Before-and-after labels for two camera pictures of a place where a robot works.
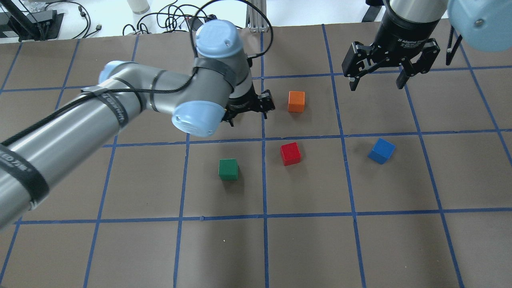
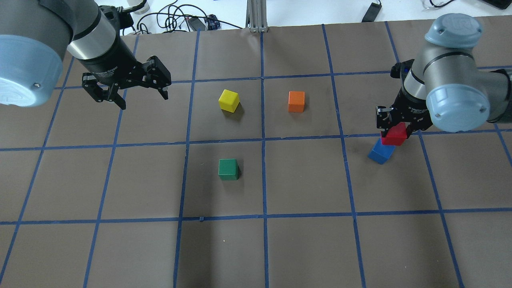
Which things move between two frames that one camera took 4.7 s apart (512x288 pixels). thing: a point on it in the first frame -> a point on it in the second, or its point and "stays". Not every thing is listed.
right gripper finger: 359,59 -> 383,119
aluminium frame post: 255,21 stays
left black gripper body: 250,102 -> 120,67
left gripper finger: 227,118 -> 101,91
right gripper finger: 423,65 -> 409,129
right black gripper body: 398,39 -> 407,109
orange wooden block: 296,101 stays
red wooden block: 290,153 -> 396,135
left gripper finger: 265,103 -> 157,75
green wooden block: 228,169 stays
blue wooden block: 381,151 stays
